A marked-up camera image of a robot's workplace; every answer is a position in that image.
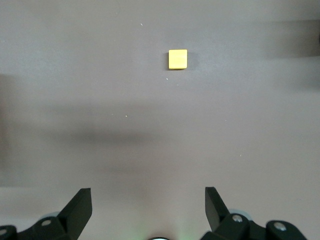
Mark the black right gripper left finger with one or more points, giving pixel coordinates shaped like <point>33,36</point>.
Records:
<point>70,220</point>

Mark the yellow wooden block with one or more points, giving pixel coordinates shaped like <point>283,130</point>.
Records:
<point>177,59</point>

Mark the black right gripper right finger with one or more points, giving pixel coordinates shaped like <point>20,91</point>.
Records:
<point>225,225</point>

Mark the brown table mat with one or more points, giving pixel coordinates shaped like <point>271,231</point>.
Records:
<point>125,100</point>

